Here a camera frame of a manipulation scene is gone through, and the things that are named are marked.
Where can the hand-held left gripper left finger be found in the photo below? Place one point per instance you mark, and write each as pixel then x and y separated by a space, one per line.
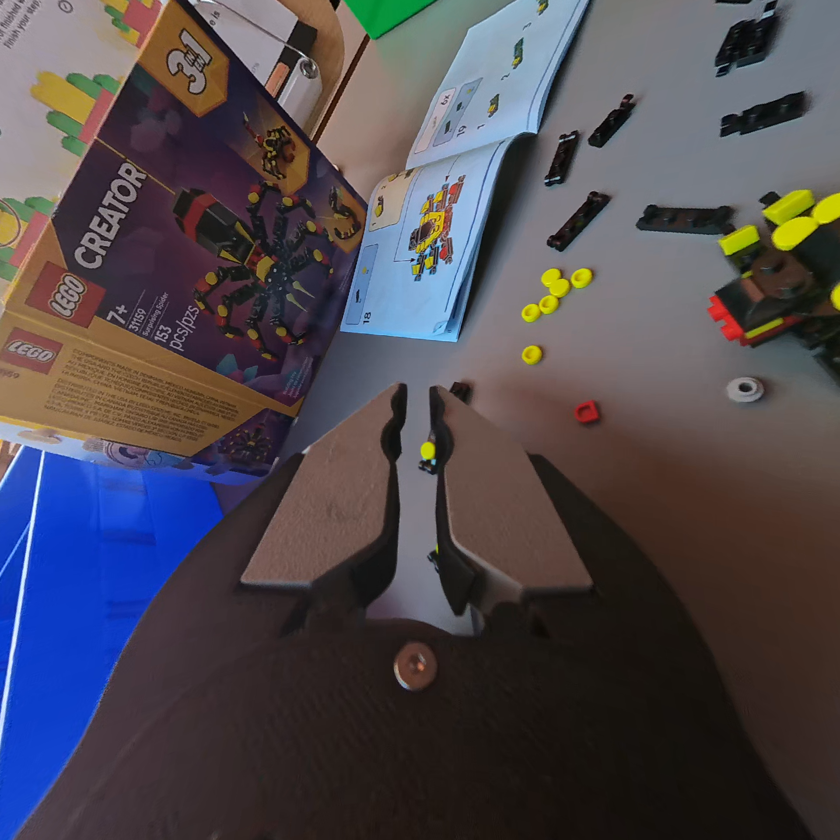
pixel 328 512

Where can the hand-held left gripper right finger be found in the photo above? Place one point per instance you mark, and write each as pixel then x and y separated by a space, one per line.
pixel 512 518

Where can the black lego assembly yellow studs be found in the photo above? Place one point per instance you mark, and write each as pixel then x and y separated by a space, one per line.
pixel 428 450

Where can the small red lego piece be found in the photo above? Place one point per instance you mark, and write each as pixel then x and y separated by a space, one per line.
pixel 579 415

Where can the yellow round lego tiles cluster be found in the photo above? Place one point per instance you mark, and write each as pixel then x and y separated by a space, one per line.
pixel 559 287

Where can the light grey round lego plate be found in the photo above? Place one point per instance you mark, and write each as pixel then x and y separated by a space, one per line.
pixel 735 390

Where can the purple lego set box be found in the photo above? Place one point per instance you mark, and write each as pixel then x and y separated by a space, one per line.
pixel 197 262

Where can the black narrow lego plate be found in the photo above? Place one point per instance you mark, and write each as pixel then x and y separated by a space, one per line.
pixel 611 120
pixel 579 220
pixel 561 157

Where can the black long lego plate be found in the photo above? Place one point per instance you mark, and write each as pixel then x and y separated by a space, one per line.
pixel 686 218

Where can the spider body lego assembly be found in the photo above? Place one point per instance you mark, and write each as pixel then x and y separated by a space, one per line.
pixel 781 275

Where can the lego instruction booklet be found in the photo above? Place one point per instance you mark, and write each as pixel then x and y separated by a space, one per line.
pixel 499 65

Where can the black wide lego plate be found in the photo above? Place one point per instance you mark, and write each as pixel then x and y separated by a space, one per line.
pixel 764 115

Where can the black lego plate stack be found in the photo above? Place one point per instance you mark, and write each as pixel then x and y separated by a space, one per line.
pixel 748 43

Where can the wooden clipboard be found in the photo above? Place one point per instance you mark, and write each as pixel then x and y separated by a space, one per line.
pixel 331 65

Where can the white paper sheet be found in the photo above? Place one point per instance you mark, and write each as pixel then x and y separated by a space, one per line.
pixel 262 19

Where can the white printed cardboard box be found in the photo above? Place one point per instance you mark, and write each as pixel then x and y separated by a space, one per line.
pixel 65 65

